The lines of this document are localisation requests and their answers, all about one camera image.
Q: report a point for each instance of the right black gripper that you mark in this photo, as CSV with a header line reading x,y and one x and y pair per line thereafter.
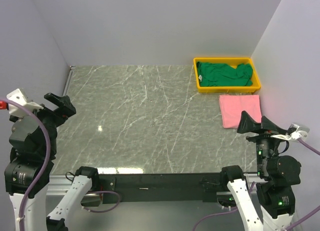
x,y
247,122

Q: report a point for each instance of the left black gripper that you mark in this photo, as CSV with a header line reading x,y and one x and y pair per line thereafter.
x,y
65,109

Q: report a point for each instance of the pink t shirt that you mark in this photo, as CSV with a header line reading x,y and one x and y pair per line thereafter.
x,y
231,107

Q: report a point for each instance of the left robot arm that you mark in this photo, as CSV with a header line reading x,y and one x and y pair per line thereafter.
x,y
34,146

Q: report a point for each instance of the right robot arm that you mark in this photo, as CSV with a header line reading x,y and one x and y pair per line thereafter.
x,y
278,172

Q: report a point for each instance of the yellow plastic bin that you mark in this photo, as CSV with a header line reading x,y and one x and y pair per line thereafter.
x,y
232,61

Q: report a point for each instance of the green t shirt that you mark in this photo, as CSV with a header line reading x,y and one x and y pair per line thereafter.
x,y
224,75

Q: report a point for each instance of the black base beam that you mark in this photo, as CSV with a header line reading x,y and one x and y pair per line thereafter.
x,y
168,187

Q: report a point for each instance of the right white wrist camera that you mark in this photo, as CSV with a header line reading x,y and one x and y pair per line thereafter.
x,y
295,133

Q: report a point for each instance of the aluminium frame rail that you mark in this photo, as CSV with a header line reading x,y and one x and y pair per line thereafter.
x,y
59,183

